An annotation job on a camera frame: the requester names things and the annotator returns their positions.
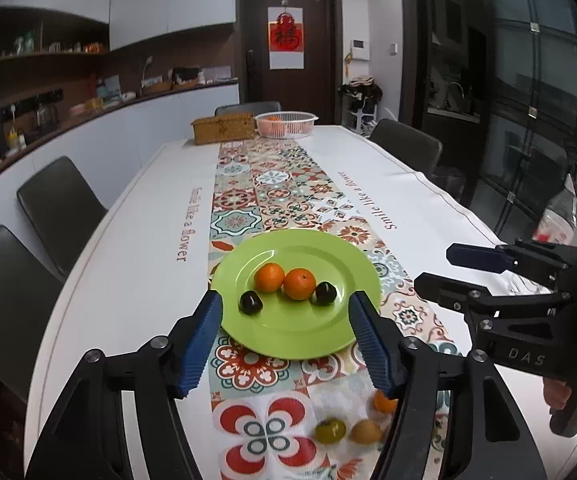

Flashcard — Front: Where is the orange mandarin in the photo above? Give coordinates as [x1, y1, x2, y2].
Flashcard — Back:
[283, 268, 317, 301]
[254, 262, 285, 292]
[372, 390, 398, 415]

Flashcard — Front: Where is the brown longan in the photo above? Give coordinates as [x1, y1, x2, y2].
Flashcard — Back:
[350, 419, 383, 445]

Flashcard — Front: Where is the dark plum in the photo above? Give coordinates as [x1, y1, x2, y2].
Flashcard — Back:
[314, 282, 337, 306]
[240, 290, 264, 315]

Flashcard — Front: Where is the green plum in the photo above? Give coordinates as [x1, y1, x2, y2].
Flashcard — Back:
[313, 417, 347, 445]

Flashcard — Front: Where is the white kitchen counter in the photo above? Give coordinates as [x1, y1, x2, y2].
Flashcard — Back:
[0, 80, 240, 237]

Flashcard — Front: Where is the person's right hand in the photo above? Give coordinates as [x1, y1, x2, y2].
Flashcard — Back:
[541, 358, 577, 413]

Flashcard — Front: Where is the clear water bottle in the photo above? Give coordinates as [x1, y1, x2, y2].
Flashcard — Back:
[532, 188, 577, 247]

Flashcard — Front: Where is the right side dark chair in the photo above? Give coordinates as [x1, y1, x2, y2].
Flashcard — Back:
[369, 118, 442, 177]

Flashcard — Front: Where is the near left dark chair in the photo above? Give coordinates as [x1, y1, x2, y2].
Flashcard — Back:
[0, 226, 63, 402]

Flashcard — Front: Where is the glass sliding door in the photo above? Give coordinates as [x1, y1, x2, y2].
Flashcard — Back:
[471, 0, 577, 242]

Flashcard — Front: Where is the white tablecloth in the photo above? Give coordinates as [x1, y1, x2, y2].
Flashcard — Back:
[24, 126, 577, 479]

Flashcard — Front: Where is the patterned table runner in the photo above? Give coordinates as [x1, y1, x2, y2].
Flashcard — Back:
[208, 139, 456, 479]

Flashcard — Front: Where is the green plate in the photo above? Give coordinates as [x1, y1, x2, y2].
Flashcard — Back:
[211, 229, 381, 360]

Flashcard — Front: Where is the black bag on rack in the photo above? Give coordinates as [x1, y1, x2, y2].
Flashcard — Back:
[338, 75, 383, 113]

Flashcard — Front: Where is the clear plastic fruit container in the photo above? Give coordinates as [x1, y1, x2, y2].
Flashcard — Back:
[255, 112, 319, 140]

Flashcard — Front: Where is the white intercom panel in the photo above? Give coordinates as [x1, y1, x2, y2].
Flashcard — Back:
[349, 39, 371, 61]

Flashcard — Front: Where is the far end dark chair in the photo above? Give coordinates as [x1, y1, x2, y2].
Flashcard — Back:
[215, 101, 282, 116]

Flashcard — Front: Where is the woven wicker box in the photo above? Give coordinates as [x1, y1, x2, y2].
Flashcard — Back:
[192, 113, 255, 145]

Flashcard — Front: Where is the dark wooden door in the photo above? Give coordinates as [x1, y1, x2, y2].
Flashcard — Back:
[235, 0, 343, 125]

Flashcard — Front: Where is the red fu door poster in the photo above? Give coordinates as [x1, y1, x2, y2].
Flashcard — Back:
[268, 6, 305, 70]

